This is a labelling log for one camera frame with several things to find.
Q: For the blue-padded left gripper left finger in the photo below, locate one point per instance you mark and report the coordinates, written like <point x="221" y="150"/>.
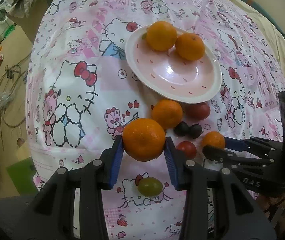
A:
<point x="50" y="215"/>

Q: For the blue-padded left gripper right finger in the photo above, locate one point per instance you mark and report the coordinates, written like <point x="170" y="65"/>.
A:
<point x="217" y="204"/>

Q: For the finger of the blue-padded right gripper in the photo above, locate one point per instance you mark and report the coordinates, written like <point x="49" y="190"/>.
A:
<point x="253" y="144"/>
<point x="230" y="158"/>

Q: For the orange mandarin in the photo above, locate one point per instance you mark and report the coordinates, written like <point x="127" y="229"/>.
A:
<point x="167" y="113"/>
<point x="214" y="139"/>
<point x="143" y="139"/>

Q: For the dark purple grape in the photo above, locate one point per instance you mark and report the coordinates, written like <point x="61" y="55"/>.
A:
<point x="181" y="129"/>
<point x="195" y="131"/>

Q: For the small red cherry tomato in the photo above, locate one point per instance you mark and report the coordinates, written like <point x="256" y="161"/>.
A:
<point x="188" y="148"/>

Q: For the large red tomato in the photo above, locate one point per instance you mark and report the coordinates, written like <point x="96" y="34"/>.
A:
<point x="198" y="111"/>

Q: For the green mat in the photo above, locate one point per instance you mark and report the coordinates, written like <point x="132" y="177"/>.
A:
<point x="21" y="174"/>

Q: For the green grape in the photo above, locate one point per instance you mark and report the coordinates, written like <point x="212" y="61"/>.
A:
<point x="150" y="187"/>

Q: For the pink heart-shaped plate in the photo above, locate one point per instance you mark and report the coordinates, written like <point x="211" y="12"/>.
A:
<point x="171" y="76"/>

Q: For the smaller orange on plate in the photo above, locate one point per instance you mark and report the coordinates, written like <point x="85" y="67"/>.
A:
<point x="190" y="46"/>

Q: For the large orange on plate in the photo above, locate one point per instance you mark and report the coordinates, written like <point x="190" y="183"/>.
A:
<point x="161" y="36"/>

